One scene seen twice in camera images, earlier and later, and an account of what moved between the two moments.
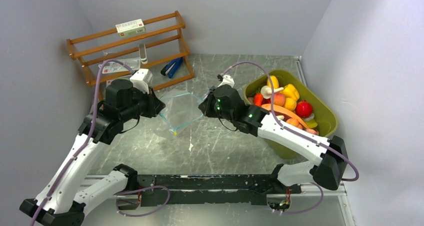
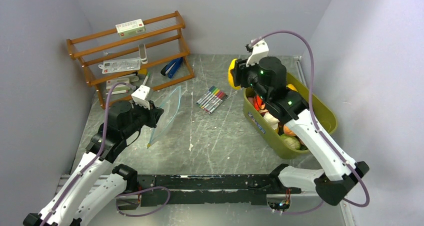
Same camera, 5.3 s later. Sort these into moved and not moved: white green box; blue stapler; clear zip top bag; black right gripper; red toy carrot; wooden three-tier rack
Moved: black right gripper; clear zip top bag
Not moved: blue stapler; white green box; red toy carrot; wooden three-tier rack
